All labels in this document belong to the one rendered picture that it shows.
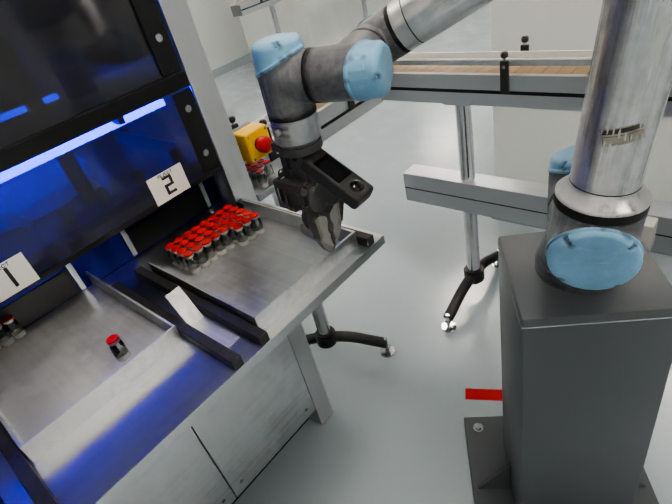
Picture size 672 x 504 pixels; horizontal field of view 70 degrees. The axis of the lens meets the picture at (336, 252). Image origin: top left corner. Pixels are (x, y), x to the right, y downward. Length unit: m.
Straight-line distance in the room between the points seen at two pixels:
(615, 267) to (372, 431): 1.15
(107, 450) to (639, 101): 0.79
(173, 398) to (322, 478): 0.95
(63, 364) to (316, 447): 0.98
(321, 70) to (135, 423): 0.56
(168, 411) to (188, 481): 0.68
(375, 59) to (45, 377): 0.73
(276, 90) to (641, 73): 0.44
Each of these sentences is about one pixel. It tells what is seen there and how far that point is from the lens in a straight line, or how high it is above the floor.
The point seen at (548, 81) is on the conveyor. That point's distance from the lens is 1.47.
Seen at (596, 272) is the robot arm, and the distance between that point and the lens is 0.74.
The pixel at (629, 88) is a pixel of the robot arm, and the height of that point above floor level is 1.18.
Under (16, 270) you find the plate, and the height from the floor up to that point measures 1.03.
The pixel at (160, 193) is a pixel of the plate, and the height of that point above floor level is 1.01.
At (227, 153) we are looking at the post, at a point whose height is 1.01.
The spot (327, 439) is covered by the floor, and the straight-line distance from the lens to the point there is 1.73.
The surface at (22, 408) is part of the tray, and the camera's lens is 0.94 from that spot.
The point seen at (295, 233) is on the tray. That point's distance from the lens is 1.02.
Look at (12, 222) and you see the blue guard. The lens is 0.98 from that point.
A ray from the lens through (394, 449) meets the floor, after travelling 1.67.
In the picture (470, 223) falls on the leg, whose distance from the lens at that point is 1.86.
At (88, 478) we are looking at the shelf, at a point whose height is 0.88.
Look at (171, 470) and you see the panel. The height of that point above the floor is 0.38.
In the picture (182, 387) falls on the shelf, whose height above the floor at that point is 0.88.
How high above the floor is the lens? 1.41
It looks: 35 degrees down
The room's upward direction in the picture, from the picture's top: 15 degrees counter-clockwise
